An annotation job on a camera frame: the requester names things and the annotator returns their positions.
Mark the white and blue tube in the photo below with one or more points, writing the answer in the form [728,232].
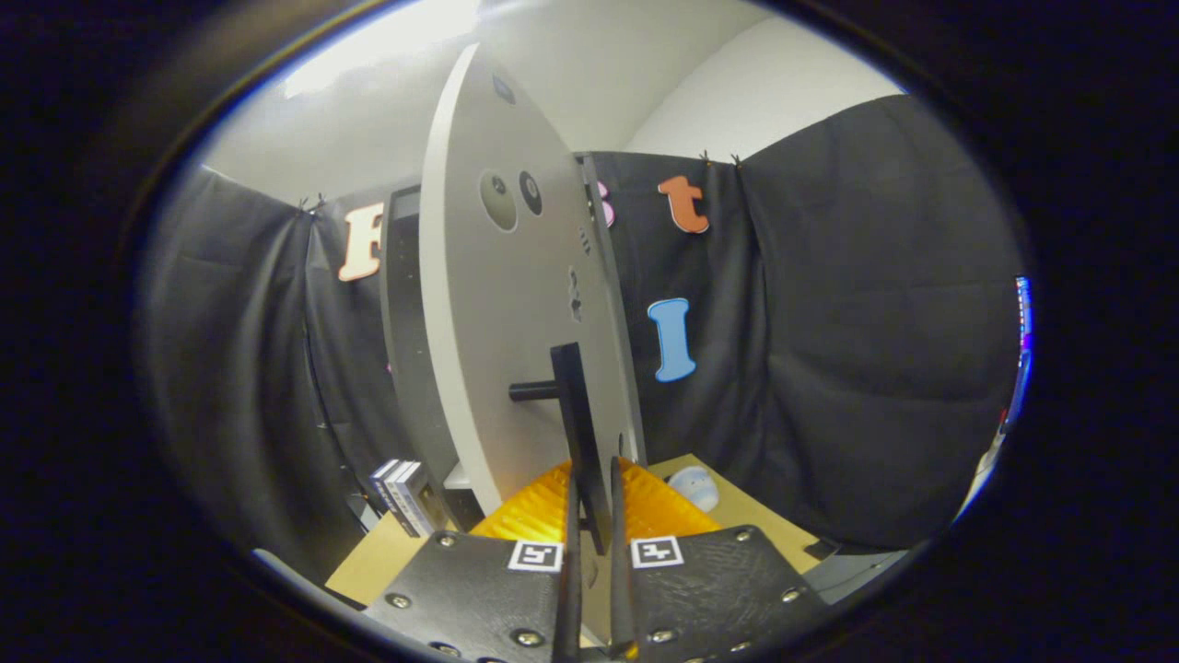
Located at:
[693,488]

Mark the black backdrop cloth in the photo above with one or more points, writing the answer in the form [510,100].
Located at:
[875,322]

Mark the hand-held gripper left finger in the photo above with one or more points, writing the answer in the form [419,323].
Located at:
[568,608]

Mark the grey cover book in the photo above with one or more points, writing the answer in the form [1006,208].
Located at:
[422,502]

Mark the white spine book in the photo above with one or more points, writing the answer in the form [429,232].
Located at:
[401,497]

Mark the white cabinet door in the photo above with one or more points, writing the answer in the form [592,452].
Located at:
[497,304]

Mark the grey cabinet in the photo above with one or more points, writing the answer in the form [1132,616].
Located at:
[405,322]

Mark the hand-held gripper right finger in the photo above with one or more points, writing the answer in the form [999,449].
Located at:
[622,599]

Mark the blue spine book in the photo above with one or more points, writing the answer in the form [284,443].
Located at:
[382,483]

